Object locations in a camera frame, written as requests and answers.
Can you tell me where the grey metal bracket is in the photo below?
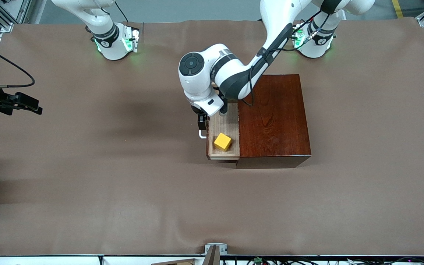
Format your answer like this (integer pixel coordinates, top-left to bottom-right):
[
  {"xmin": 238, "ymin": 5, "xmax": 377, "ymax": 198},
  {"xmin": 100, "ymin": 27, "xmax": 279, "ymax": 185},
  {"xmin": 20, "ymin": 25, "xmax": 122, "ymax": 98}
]
[{"xmin": 205, "ymin": 243, "xmax": 228, "ymax": 255}]

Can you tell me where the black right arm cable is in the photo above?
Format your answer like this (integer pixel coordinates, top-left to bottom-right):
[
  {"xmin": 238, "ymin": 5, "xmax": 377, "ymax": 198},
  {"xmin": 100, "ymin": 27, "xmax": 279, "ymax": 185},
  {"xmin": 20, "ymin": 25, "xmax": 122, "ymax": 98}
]
[{"xmin": 0, "ymin": 46, "xmax": 36, "ymax": 89}]

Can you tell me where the wooden drawer with white handle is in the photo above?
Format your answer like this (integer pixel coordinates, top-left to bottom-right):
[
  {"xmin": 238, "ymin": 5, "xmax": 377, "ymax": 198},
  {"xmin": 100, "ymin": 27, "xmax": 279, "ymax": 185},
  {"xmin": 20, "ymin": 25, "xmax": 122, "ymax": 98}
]
[{"xmin": 198, "ymin": 110, "xmax": 241, "ymax": 161}]

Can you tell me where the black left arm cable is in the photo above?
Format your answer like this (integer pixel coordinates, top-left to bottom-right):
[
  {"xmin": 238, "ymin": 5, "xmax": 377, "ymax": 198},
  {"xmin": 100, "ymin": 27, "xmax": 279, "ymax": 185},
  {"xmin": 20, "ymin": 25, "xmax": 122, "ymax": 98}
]
[{"xmin": 241, "ymin": 9, "xmax": 325, "ymax": 107}]

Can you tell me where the brown table cover sheet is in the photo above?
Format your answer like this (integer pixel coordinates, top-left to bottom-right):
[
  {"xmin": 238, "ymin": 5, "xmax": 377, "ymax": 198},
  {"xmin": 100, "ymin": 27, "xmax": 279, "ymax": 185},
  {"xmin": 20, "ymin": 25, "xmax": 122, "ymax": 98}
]
[{"xmin": 0, "ymin": 19, "xmax": 424, "ymax": 257}]

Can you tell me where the flat brown board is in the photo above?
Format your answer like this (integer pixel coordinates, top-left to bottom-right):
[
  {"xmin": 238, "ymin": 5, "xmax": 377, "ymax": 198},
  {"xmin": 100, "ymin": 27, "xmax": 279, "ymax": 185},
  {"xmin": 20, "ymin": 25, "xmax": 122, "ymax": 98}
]
[{"xmin": 151, "ymin": 258, "xmax": 196, "ymax": 265}]

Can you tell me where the brown wooden stick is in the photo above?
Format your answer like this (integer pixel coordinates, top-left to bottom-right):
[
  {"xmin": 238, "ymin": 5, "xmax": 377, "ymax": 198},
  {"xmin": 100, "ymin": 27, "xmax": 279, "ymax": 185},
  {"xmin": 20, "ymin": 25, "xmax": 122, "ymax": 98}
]
[{"xmin": 203, "ymin": 245, "xmax": 220, "ymax": 265}]

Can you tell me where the dark red wooden cabinet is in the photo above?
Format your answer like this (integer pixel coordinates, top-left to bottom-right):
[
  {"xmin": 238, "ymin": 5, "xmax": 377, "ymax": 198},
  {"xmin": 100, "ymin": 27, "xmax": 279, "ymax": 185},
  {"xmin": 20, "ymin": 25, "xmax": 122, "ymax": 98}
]
[{"xmin": 235, "ymin": 74, "xmax": 312, "ymax": 170}]

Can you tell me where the yellow wooden block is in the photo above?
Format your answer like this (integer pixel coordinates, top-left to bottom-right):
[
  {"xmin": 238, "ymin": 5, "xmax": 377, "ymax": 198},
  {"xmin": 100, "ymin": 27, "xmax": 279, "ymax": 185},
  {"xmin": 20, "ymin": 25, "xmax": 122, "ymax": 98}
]
[{"xmin": 214, "ymin": 133, "xmax": 232, "ymax": 152}]

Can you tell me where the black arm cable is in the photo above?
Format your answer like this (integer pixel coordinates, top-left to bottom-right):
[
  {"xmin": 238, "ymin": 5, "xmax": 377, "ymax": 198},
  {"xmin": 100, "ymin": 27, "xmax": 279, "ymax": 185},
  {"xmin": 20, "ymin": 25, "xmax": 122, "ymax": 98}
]
[
  {"xmin": 241, "ymin": 9, "xmax": 325, "ymax": 107},
  {"xmin": 0, "ymin": 46, "xmax": 36, "ymax": 89}
]

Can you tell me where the black right base cable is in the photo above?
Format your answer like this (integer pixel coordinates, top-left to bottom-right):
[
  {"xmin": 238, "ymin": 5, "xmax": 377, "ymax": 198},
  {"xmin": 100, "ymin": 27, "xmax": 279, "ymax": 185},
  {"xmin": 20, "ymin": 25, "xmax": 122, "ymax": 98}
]
[{"xmin": 113, "ymin": 0, "xmax": 129, "ymax": 23}]

